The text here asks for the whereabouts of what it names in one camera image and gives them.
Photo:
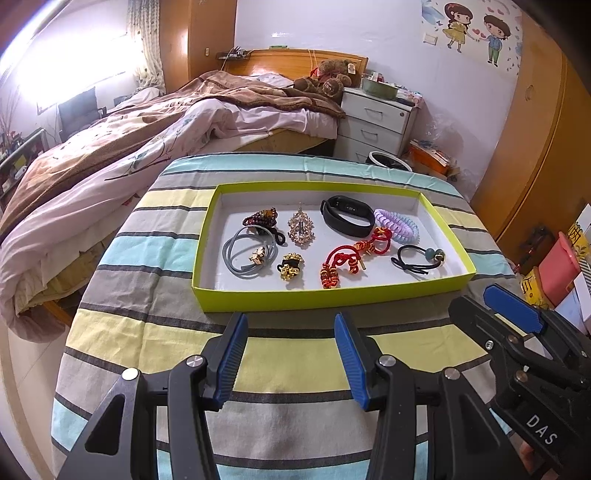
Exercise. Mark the wooden bed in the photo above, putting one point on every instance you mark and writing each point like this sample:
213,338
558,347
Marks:
277,62

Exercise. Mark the brown teddy bear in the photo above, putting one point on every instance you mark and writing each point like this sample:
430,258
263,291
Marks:
330,76

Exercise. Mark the black trash bin white rim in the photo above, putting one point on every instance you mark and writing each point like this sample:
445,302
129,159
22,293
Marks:
385,159

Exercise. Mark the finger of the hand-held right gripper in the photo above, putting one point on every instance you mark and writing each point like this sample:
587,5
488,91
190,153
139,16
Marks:
475,318
512,307

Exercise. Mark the gold rhinestone hair clip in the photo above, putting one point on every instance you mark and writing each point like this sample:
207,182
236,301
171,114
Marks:
301,228

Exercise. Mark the cartoon wall sticker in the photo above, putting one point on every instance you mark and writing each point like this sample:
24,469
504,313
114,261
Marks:
475,27

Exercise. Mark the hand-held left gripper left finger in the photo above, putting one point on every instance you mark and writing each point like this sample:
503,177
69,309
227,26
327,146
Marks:
233,355

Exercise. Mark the white drawer nightstand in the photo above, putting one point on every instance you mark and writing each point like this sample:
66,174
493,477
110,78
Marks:
374,120

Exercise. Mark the wooden closet doors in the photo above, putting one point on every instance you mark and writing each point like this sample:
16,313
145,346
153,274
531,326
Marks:
535,138

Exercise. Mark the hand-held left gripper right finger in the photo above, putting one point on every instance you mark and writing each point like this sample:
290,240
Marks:
351,360

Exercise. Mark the black smart band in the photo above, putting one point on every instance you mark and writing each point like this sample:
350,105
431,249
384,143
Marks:
345,203

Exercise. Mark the floral curtain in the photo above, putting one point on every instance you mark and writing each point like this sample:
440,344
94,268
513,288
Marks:
147,46

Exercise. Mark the power strip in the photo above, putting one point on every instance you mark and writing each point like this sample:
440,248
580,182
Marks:
233,54

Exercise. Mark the green basin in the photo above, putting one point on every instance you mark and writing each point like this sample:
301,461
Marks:
378,87

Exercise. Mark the tall wooden wardrobe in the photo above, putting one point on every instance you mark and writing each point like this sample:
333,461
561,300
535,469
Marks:
198,41

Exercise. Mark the orange box of books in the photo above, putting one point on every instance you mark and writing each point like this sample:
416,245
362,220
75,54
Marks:
431,159

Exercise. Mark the white box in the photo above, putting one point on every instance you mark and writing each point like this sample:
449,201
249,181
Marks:
575,304

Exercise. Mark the yellow packet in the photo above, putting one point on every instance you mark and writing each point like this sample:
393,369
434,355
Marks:
535,288

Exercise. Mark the lime green box tray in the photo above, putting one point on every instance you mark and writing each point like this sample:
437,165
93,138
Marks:
323,297

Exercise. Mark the dark office chair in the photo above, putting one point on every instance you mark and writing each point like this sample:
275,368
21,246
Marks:
78,110

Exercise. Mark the cluttered shelf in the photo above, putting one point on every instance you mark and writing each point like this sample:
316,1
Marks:
21,161

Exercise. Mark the pink floral duvet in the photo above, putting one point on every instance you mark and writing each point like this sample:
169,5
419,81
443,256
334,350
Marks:
221,115

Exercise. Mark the bright window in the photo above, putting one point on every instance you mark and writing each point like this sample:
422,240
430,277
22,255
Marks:
78,69

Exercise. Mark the brown plush blanket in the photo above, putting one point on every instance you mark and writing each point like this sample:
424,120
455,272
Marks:
258,94

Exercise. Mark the pink storage box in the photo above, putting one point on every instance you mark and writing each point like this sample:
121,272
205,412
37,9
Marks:
558,267

